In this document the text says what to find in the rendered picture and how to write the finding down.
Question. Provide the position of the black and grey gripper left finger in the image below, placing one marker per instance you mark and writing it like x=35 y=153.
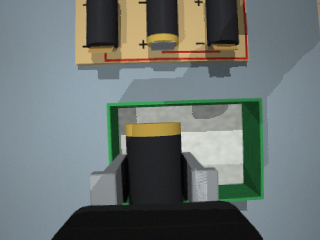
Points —
x=111 y=186

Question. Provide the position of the black battery with gold top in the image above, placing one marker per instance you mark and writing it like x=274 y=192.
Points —
x=222 y=22
x=162 y=21
x=102 y=23
x=154 y=162

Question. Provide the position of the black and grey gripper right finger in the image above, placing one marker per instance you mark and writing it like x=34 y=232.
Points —
x=197 y=182

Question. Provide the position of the tan battery holder board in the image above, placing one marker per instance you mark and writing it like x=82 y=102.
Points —
x=132 y=39

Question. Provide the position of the green open box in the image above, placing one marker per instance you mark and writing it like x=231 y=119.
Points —
x=226 y=134

